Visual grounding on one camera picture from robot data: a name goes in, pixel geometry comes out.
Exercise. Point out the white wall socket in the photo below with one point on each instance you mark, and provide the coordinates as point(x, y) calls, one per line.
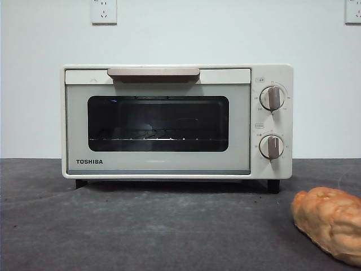
point(354, 12)
point(103, 12)

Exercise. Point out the white Toshiba toaster oven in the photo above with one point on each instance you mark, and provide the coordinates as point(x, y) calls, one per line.
point(270, 73)

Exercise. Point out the beige oven knob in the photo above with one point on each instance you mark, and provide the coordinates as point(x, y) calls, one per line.
point(272, 98)
point(271, 146)

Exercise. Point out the golden bread loaf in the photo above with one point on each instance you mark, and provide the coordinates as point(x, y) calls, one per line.
point(330, 220)

